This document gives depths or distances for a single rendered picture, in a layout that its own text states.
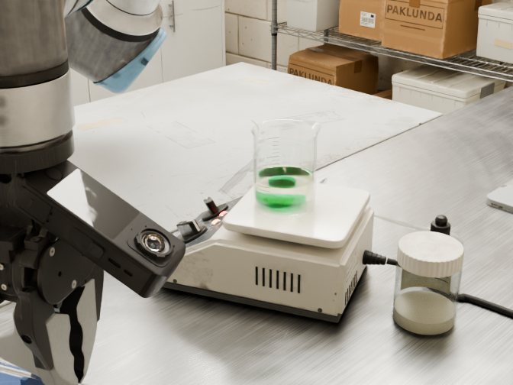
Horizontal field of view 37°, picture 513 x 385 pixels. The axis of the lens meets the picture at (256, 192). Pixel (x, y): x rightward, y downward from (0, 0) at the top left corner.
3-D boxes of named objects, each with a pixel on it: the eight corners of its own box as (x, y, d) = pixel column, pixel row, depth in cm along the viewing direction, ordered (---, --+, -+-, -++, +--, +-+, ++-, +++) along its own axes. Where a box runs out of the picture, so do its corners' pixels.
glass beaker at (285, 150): (274, 231, 71) (274, 146, 67) (239, 206, 76) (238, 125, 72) (335, 214, 74) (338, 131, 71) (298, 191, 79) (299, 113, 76)
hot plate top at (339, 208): (218, 229, 72) (218, 221, 72) (262, 181, 82) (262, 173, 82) (341, 250, 68) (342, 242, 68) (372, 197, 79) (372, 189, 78)
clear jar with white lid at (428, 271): (457, 341, 69) (467, 264, 66) (390, 334, 70) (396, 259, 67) (453, 305, 75) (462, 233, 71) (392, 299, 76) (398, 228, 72)
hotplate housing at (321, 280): (149, 289, 78) (143, 218, 74) (202, 233, 89) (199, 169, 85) (362, 334, 70) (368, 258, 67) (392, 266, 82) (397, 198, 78)
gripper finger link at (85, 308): (43, 356, 64) (27, 261, 60) (105, 371, 62) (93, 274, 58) (20, 380, 61) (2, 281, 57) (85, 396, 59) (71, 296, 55)
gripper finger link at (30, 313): (56, 341, 58) (44, 239, 54) (77, 346, 57) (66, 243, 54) (19, 377, 54) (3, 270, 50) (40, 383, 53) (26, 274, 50)
